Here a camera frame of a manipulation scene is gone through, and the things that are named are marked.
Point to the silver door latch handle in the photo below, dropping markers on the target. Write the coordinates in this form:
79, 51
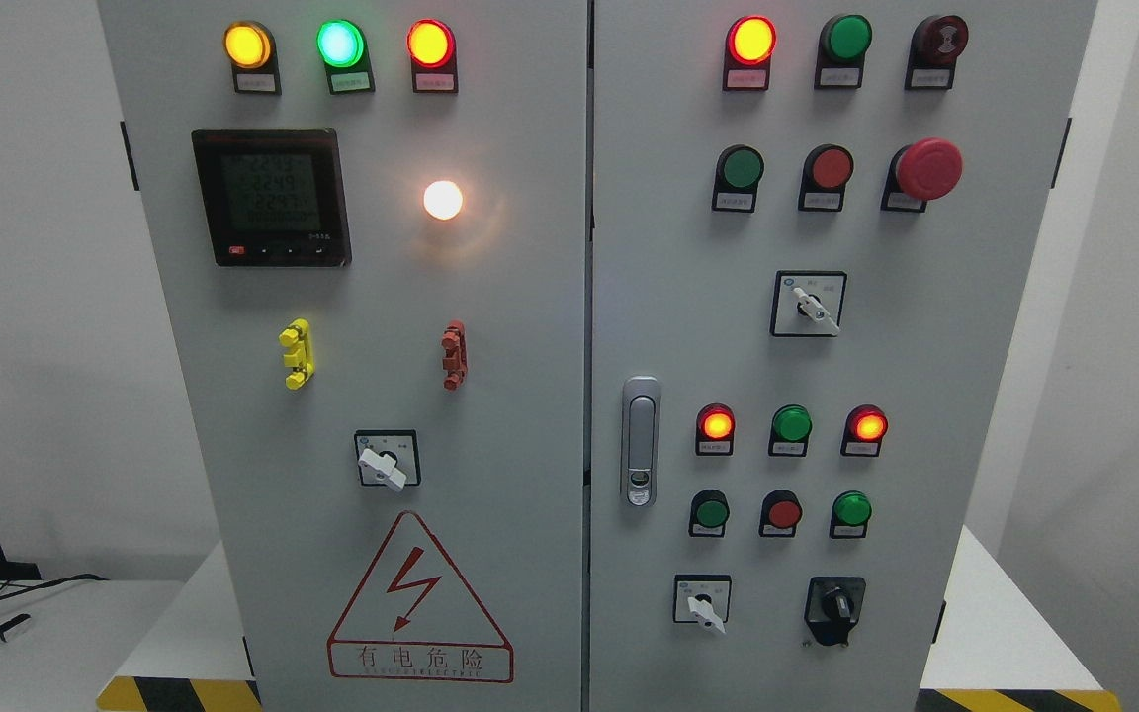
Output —
640, 418

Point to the white selector switch lower right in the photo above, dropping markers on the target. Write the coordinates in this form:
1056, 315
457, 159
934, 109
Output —
703, 600

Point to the red electric hazard warning sticker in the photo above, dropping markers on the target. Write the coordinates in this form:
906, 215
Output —
413, 616

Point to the green push button upper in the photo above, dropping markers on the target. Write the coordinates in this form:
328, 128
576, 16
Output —
737, 175

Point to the grey electrical cabinet left door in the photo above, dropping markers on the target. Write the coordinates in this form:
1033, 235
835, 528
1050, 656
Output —
501, 458

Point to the white selector switch upper right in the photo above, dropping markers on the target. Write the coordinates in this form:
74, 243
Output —
807, 303

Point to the white selector switch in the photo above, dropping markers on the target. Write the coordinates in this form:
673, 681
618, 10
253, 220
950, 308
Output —
807, 303
703, 600

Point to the green push button lower right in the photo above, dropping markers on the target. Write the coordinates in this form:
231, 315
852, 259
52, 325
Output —
850, 514

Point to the red lit indicator light left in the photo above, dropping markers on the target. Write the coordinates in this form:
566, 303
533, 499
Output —
431, 46

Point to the dark red buzzer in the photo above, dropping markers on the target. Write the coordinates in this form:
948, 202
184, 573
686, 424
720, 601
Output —
936, 45

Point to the red lit indicator top right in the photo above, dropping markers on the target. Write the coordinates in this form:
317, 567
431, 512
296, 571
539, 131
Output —
749, 46

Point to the grey electrical cabinet right door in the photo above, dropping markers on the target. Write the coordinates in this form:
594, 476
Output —
684, 293

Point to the white glowing lamp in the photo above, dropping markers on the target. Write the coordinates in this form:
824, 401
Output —
443, 200

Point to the green lit indicator light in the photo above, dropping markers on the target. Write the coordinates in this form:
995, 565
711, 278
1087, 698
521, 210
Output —
344, 53

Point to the red lit indicator middle right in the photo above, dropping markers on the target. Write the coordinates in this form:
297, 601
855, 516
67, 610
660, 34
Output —
863, 432

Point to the green push button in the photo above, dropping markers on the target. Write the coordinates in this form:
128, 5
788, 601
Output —
850, 514
709, 511
737, 175

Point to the red terminal connector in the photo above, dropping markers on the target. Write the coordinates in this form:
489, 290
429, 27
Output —
455, 360

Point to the red push button upper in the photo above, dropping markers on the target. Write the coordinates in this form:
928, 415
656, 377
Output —
826, 171

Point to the green indicator top right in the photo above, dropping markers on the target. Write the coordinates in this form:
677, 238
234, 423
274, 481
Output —
843, 44

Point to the red lit indicator middle left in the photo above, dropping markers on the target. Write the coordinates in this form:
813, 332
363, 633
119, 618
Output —
715, 426

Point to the yellow terminal connector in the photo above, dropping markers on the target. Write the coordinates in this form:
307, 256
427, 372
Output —
298, 353

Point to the grey electrical cabinet door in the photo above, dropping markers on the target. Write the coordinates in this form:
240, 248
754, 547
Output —
501, 458
684, 293

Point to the red push button lower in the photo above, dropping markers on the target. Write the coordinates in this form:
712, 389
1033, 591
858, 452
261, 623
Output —
780, 513

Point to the white selector switch left door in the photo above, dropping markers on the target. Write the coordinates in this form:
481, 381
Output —
388, 458

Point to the red push button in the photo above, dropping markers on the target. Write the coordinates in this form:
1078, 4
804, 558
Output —
780, 513
826, 171

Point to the green push button lower left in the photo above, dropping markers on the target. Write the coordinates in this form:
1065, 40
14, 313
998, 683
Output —
709, 511

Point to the black rotary knob switch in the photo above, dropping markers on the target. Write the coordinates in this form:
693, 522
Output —
832, 608

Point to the small black white adapter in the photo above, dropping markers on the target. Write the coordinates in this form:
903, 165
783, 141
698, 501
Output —
13, 627

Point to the red emergency stop mushroom button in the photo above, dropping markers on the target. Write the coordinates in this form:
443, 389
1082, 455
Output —
925, 170

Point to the green indicator middle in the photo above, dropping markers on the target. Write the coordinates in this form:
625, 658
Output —
790, 433

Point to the yellow indicator light top left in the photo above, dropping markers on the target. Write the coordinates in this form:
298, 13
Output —
253, 58

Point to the black digital power meter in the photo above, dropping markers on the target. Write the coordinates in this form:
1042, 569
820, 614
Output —
273, 198

